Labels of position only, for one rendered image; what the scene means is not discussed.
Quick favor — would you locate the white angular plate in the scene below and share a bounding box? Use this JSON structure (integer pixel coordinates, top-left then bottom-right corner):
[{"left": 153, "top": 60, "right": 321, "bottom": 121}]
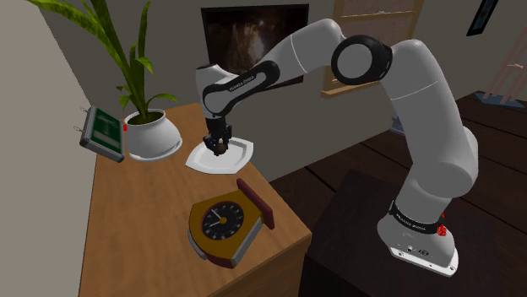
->
[{"left": 185, "top": 138, "right": 255, "bottom": 176}]

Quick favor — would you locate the green plant in white pot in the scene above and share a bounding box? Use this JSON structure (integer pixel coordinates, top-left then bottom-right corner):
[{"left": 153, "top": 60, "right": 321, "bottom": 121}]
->
[{"left": 24, "top": 0, "right": 184, "bottom": 163}]

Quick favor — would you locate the yellow and red table clock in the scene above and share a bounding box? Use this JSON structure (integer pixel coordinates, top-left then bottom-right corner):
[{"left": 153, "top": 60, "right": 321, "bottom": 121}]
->
[{"left": 187, "top": 177, "right": 276, "bottom": 271}]

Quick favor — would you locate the wooden table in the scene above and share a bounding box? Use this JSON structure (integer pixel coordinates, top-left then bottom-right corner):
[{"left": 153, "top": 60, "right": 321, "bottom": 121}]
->
[{"left": 78, "top": 101, "right": 313, "bottom": 297}]

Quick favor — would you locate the green box with metal edge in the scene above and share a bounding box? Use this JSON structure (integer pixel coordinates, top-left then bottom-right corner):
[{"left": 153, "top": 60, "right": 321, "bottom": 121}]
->
[{"left": 73, "top": 105, "right": 127, "bottom": 164}]

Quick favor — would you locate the dark robot stand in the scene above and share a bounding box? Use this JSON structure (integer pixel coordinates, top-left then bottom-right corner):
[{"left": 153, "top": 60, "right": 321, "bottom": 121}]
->
[{"left": 297, "top": 167, "right": 527, "bottom": 297}]

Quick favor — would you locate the light wooden shelf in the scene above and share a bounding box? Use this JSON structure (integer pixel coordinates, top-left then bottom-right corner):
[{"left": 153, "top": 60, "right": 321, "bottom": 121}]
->
[{"left": 320, "top": 0, "right": 426, "bottom": 100}]

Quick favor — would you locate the pink rack with blue base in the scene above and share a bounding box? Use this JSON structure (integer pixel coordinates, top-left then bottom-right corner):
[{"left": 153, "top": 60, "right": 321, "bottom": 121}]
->
[{"left": 473, "top": 24, "right": 527, "bottom": 109}]

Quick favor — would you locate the dark wall picture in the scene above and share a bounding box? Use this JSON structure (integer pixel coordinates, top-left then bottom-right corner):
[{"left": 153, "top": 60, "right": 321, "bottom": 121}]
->
[{"left": 200, "top": 3, "right": 310, "bottom": 89}]

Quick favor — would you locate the small black-framed wall picture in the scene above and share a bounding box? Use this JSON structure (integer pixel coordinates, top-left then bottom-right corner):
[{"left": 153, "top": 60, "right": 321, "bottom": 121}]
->
[{"left": 465, "top": 0, "right": 500, "bottom": 38}]

